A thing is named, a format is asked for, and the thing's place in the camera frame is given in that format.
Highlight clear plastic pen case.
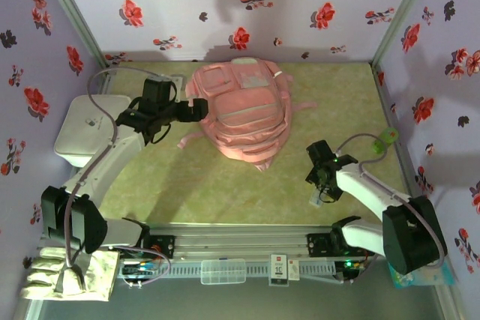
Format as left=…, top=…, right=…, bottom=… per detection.
left=309, top=184, right=326, bottom=208

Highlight pink student backpack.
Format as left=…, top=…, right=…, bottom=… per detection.
left=176, top=56, right=319, bottom=173

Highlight green plastic bottle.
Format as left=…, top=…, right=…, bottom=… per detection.
left=370, top=127, right=399, bottom=156

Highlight blue wet wipes pack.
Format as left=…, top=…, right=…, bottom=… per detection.
left=388, top=256, right=457, bottom=290

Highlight small white box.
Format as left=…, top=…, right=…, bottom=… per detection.
left=287, top=259, right=301, bottom=282

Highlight white lidded storage box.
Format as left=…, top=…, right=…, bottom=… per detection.
left=53, top=94, right=132, bottom=168

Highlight black and white card box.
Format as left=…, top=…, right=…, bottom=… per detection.
left=268, top=253, right=289, bottom=287

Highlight clear plastic organizer box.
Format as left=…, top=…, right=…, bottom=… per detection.
left=200, top=258, right=248, bottom=286

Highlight white canvas work gloves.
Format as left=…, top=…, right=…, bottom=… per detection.
left=20, top=247, right=120, bottom=302

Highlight lilac right arm cable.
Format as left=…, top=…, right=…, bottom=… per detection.
left=334, top=133, right=447, bottom=283

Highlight lilac arm cable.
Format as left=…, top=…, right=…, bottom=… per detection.
left=334, top=133, right=447, bottom=283
left=64, top=67, right=173, bottom=287

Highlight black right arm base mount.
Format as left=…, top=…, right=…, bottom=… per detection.
left=306, top=228, right=375, bottom=259

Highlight lilac left arm cable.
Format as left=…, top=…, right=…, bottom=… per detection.
left=64, top=67, right=173, bottom=287

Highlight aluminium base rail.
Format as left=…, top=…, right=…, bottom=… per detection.
left=37, top=226, right=443, bottom=261

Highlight aluminium frame post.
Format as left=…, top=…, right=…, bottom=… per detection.
left=35, top=0, right=110, bottom=68
left=370, top=0, right=440, bottom=67

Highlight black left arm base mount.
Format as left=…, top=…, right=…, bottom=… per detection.
left=108, top=224, right=176, bottom=261

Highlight grey slotted cable duct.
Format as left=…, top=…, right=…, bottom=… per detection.
left=119, top=259, right=338, bottom=280

